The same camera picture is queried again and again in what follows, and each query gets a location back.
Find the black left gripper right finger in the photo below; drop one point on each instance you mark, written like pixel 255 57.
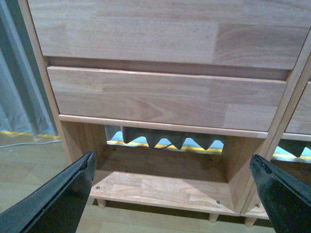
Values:
pixel 286 199

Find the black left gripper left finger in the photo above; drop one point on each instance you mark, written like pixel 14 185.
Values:
pixel 56 206

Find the right wooden bookshelf cabinet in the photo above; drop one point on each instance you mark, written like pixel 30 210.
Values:
pixel 292 137

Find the wooden bookshelf cabinet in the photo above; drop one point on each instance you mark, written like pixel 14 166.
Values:
pixel 166 165
pixel 292 137

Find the lower wooden drawer front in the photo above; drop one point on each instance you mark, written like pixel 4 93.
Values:
pixel 190 100

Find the wooden drawer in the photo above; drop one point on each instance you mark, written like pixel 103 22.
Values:
pixel 239 33
pixel 190 100

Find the left wooden bookshelf cabinet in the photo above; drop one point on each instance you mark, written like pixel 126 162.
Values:
pixel 166 165

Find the upper wooden drawer front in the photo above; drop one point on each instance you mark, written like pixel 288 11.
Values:
pixel 239 33

